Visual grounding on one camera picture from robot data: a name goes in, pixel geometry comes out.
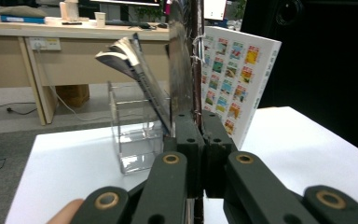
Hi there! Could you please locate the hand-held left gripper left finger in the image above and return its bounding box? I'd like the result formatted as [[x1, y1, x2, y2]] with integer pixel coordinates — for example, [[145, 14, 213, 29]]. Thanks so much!
[[171, 111, 206, 199]]

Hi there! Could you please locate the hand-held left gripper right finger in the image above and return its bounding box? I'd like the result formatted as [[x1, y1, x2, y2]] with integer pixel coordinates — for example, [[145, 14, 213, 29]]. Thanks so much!
[[201, 110, 235, 200]]

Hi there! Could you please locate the clear acrylic file rack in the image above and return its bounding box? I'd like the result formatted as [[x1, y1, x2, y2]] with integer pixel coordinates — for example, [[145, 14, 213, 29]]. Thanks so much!
[[106, 80, 175, 175]]

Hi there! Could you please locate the white book with picture grid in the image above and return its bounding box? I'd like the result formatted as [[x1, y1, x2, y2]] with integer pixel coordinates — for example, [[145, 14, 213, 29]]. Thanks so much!
[[200, 26, 282, 150]]

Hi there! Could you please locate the brown red magazine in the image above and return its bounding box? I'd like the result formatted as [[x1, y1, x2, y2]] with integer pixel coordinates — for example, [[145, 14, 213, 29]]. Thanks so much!
[[94, 50, 172, 134]]

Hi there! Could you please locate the brown cardboard box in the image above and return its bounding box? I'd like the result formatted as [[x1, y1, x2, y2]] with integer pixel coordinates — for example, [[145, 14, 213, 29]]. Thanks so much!
[[55, 83, 90, 108]]

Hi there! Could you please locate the black keyboard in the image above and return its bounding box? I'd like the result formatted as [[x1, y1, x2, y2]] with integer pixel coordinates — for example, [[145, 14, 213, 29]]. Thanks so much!
[[105, 19, 152, 31]]

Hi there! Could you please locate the monitor with white screen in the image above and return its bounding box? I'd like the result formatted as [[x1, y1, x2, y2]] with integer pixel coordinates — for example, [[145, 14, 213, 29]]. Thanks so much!
[[203, 0, 227, 21]]

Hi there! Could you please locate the black curtain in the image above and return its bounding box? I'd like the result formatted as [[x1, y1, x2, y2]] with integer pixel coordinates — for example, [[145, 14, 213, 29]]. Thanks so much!
[[241, 0, 358, 160]]

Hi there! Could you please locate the green plant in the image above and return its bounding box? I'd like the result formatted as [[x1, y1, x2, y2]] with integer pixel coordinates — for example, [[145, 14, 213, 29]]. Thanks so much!
[[229, 0, 246, 20], [134, 4, 169, 22]]

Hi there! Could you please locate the beige wooden desk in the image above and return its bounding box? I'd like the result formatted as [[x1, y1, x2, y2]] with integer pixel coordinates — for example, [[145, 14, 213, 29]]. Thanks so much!
[[0, 15, 172, 127]]

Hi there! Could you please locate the white paper cup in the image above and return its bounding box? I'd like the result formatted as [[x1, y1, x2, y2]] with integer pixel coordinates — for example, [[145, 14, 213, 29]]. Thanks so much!
[[93, 11, 106, 28]]

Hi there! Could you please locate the white container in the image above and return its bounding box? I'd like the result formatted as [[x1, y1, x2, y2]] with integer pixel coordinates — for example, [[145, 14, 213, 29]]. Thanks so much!
[[59, 0, 80, 21]]

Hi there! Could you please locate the blue box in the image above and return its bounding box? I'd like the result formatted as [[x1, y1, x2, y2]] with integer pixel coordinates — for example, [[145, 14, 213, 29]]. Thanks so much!
[[0, 14, 47, 24]]

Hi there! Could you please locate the grey green bag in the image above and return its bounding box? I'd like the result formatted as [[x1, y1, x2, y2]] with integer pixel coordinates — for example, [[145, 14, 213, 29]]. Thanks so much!
[[0, 5, 48, 19]]

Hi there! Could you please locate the white cable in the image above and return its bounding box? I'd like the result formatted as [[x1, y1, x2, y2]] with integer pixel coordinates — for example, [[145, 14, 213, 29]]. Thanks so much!
[[36, 46, 116, 123]]

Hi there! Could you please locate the black cable with plug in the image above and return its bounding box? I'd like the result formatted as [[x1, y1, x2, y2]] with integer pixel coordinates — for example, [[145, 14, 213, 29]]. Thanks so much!
[[0, 102, 37, 116]]

